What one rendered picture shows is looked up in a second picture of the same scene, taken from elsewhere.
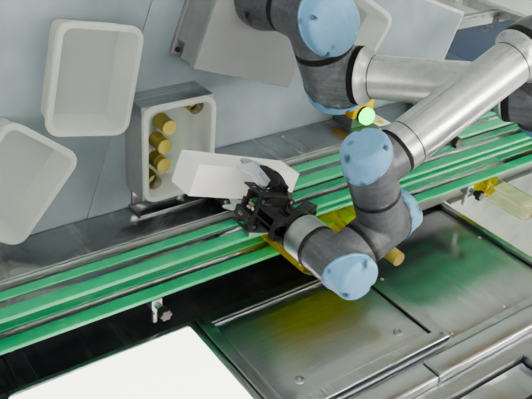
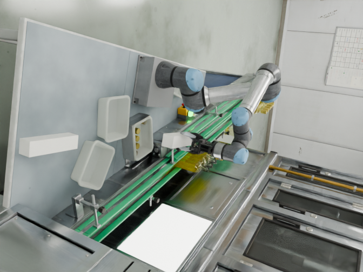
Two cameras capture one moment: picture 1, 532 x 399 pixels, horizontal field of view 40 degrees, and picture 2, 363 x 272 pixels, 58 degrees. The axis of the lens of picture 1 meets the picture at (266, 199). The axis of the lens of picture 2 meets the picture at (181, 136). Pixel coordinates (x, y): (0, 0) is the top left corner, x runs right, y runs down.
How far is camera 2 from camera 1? 0.65 m
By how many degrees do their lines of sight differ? 20
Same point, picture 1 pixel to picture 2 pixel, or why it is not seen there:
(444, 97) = (253, 93)
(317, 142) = (179, 126)
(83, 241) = (119, 182)
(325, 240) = (229, 147)
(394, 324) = (227, 181)
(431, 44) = not seen: hidden behind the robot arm
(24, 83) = (91, 125)
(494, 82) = (263, 86)
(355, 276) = (245, 155)
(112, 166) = (119, 151)
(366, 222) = (240, 138)
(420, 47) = not seen: hidden behind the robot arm
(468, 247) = not seen: hidden behind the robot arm
